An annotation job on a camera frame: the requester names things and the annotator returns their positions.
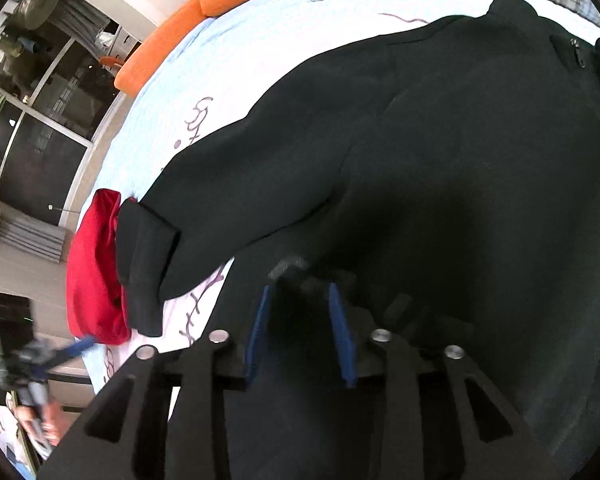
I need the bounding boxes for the light blue bed sheet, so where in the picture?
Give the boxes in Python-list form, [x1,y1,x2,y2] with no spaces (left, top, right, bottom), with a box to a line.
[77,0,541,396]

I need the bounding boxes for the glass sliding door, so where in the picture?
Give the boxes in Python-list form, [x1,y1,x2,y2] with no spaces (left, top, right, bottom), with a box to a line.
[0,35,126,221]

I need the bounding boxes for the black jacket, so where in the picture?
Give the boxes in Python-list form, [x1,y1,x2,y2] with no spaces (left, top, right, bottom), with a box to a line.
[115,0,600,480]

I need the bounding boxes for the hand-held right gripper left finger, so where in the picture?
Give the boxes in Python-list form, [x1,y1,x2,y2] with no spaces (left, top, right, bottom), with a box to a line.
[39,284,278,480]

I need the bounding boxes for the person's left hand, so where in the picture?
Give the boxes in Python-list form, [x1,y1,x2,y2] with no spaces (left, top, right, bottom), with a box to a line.
[14,399,72,461]

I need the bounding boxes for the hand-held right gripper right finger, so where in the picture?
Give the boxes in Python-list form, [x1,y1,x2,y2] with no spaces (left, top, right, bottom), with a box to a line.
[327,281,549,480]

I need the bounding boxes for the red garment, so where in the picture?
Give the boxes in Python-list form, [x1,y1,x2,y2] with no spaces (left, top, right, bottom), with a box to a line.
[66,189,132,346]

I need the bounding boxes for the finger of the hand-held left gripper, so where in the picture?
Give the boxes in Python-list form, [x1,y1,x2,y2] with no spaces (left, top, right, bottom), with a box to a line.
[66,336,99,359]

